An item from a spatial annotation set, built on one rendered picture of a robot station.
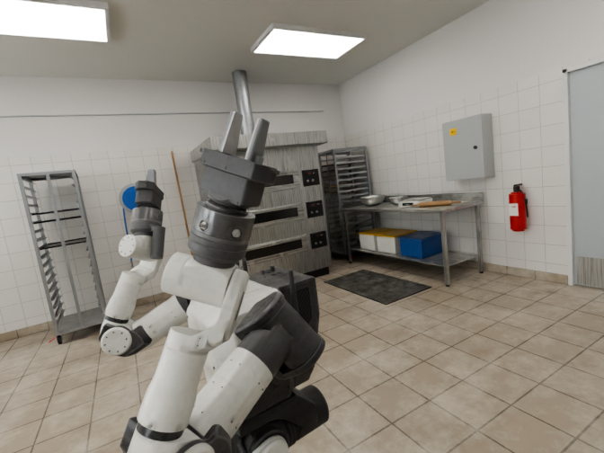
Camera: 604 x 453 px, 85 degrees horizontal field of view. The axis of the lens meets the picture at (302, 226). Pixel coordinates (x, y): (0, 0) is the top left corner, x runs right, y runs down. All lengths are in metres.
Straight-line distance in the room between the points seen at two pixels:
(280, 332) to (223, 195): 0.30
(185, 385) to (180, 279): 0.15
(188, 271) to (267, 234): 3.84
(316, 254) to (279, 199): 0.97
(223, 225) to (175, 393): 0.24
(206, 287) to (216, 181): 0.16
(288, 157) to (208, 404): 4.05
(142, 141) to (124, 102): 0.53
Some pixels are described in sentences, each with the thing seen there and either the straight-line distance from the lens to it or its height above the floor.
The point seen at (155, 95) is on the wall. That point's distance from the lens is 5.24.
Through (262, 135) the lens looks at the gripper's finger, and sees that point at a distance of 0.49.
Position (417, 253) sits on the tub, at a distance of 4.43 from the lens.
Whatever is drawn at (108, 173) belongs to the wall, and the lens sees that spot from 5.02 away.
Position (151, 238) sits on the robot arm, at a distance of 1.09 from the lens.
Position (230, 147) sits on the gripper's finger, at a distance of 0.52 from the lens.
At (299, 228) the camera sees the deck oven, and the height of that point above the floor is 0.75.
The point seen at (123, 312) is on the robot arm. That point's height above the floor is 1.06.
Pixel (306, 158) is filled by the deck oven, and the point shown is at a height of 1.68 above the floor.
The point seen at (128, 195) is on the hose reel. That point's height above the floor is 1.50.
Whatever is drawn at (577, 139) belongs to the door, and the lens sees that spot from 4.10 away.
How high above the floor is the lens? 1.36
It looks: 7 degrees down
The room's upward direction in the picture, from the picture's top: 8 degrees counter-clockwise
